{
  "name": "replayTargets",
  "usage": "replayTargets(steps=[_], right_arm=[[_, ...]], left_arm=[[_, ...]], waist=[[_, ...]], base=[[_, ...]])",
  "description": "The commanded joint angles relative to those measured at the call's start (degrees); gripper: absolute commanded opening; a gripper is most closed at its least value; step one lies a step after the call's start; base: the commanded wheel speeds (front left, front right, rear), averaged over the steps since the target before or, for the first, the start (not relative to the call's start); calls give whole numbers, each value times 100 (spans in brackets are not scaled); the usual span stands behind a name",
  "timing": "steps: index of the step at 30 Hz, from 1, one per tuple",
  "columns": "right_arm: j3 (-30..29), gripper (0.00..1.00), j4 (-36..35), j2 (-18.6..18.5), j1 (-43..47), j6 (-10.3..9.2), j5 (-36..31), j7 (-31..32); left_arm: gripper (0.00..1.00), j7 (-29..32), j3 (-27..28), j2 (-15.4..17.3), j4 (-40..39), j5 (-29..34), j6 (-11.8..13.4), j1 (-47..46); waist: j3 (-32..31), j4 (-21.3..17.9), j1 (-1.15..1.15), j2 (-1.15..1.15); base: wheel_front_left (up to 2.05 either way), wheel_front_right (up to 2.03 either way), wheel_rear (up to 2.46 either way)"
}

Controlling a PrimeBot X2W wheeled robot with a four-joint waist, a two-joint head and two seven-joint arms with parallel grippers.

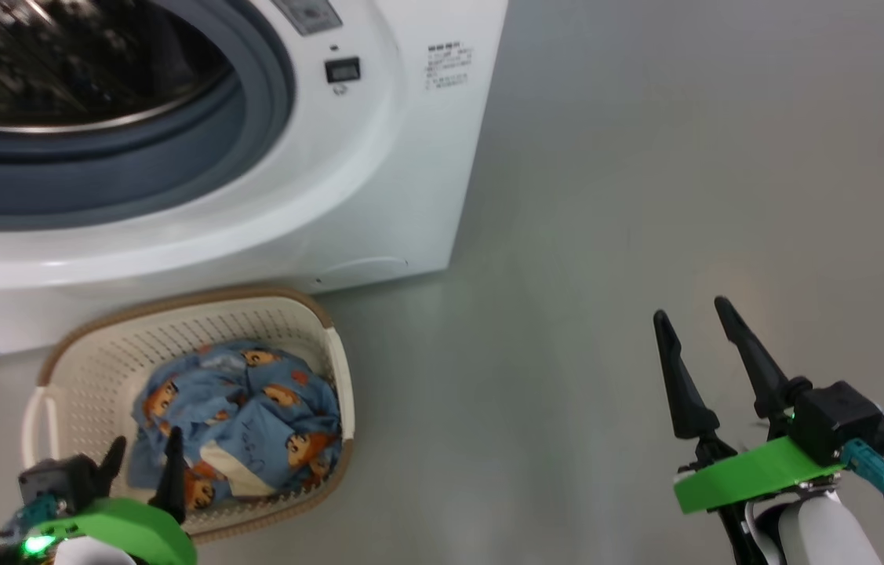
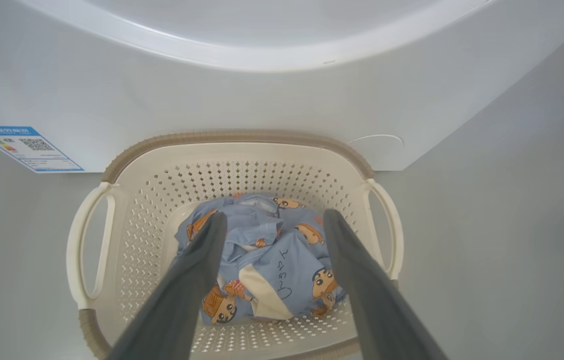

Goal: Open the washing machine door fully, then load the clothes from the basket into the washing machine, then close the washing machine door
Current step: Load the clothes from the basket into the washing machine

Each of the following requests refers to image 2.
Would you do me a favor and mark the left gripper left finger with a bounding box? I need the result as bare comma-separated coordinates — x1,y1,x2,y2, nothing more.
107,211,228,360

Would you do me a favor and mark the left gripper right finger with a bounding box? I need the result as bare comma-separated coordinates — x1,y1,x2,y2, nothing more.
323,209,448,360

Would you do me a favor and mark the blue cartoon print garment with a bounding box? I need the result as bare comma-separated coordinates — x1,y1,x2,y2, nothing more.
201,210,347,326
174,193,307,281

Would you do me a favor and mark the white front-load washing machine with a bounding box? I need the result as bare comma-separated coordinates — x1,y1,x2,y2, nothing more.
0,0,564,173

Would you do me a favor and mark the cream perforated laundry basket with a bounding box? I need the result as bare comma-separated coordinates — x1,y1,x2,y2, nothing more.
66,130,405,360

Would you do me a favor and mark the blue energy label sticker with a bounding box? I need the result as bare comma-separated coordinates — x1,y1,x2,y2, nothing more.
0,125,85,173

